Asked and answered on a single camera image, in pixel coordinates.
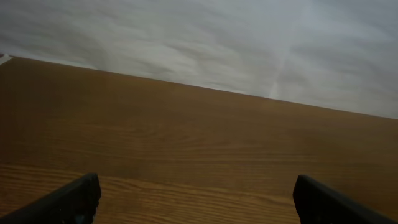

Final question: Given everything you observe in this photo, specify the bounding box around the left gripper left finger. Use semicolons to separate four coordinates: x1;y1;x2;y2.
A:
0;172;102;224

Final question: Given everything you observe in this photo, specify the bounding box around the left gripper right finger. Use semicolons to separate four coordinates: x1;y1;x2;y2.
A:
292;174;398;224

